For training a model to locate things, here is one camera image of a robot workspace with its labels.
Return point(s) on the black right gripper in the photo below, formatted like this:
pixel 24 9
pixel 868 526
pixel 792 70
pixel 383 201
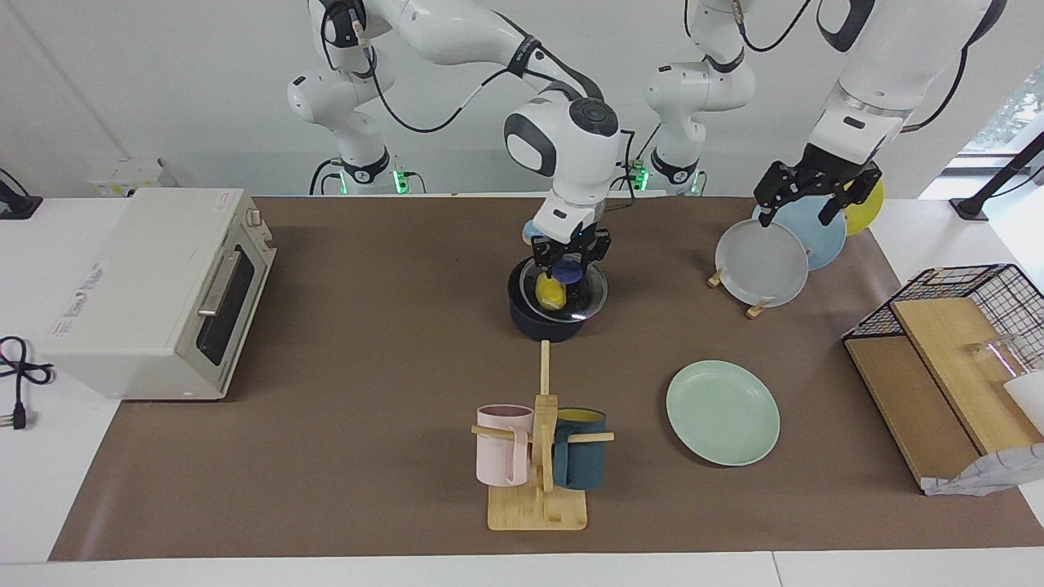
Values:
pixel 571 243

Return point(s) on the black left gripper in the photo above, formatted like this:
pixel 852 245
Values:
pixel 820 175

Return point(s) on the yellow lemon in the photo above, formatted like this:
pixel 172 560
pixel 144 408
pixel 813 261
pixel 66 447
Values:
pixel 550 295

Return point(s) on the glass lid with blue knob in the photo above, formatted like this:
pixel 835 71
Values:
pixel 591 297

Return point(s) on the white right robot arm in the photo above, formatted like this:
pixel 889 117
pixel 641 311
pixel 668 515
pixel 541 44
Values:
pixel 563 139

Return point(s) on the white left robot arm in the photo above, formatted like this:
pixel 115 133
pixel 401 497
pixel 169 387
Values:
pixel 881 73

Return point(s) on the light blue plate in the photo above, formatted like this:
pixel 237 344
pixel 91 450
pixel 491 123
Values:
pixel 824 244

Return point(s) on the yellow plate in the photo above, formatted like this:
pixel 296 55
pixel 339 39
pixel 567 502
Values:
pixel 864 214

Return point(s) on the grey plate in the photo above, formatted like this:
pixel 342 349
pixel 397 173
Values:
pixel 758 265

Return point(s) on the wooden plate rack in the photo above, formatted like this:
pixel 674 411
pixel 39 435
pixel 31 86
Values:
pixel 757 311

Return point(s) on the pale green plate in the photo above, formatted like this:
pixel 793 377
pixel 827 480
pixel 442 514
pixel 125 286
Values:
pixel 722 412

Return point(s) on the teal mug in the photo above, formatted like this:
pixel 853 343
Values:
pixel 583 461

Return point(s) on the pink mug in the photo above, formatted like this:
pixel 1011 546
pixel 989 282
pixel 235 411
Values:
pixel 497 452

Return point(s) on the brown table mat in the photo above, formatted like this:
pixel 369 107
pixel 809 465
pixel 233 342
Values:
pixel 367 326

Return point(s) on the light bamboo board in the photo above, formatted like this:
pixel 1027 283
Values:
pixel 954 367

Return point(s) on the wooden mug tree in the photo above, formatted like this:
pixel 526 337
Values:
pixel 538 509

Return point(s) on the clear glass measuring cup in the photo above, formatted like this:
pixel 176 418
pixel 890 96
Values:
pixel 999 355

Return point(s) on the white plastic cup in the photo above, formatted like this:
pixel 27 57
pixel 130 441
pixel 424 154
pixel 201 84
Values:
pixel 1029 399

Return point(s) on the white checkered cloth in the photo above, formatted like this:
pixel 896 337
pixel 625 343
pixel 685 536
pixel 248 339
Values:
pixel 991 473

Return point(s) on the white toaster oven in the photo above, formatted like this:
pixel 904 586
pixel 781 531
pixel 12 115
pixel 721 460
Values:
pixel 130 293

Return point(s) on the black clamp base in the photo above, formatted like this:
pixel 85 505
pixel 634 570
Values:
pixel 16 208

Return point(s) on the window with grey frame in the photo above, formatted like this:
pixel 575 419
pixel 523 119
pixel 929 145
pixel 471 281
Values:
pixel 1011 114

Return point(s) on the white wall socket box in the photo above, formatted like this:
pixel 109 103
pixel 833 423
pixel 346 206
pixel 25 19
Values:
pixel 130 175

